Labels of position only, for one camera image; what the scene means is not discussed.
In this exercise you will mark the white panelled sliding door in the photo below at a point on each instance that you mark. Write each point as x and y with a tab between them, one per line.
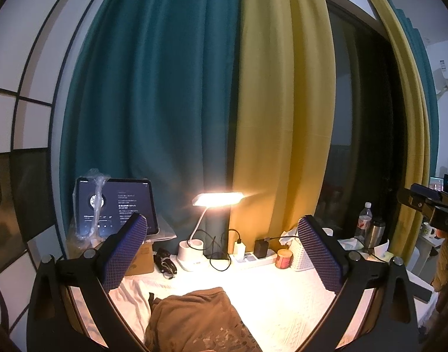
22	80

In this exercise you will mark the steel tumbler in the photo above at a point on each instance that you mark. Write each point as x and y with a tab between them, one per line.
375	236

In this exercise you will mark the white paper sheet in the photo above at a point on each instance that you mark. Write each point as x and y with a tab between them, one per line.
383	249

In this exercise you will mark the narrow teal curtain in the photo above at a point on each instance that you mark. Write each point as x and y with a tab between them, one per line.
426	80

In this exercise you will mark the dark window glass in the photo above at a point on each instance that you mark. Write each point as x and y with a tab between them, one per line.
363	117

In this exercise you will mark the brown cardboard box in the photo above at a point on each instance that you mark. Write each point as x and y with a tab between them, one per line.
143	260

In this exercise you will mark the white desk lamp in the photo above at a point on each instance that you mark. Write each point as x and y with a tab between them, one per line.
191	256

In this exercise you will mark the white textured bedspread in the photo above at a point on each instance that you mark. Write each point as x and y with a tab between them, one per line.
282	300

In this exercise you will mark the clear plastic wrap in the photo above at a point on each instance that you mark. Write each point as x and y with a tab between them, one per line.
97	205

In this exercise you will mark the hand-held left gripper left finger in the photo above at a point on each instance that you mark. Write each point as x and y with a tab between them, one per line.
125	249

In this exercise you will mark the white mug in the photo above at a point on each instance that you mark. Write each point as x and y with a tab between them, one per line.
428	231

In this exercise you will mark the black charger plug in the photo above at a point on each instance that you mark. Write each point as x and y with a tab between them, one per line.
261	249

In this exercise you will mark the white power strip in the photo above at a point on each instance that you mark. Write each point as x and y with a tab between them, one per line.
253	259

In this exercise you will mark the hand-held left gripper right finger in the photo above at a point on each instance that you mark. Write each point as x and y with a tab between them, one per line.
321	253

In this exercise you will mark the clear water bottle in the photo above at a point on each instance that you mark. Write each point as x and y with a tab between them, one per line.
364	223

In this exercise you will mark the brown t-shirt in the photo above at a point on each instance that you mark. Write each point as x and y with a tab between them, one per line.
202	319

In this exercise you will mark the white plastic basket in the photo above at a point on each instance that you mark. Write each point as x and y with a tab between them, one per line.
299	258

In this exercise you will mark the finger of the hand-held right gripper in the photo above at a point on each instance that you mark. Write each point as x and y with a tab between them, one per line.
420	196

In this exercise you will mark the red tin can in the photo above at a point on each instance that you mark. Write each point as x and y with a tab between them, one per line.
284	259

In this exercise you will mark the narrow yellow curtain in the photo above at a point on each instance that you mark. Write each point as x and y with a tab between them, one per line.
407	117

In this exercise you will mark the white crumpled tissue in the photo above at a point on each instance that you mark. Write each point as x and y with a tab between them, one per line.
289	235

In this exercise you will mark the dark tablet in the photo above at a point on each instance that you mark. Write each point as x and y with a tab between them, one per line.
136	198

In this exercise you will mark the white charger plug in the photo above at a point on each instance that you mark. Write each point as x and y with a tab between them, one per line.
239	253

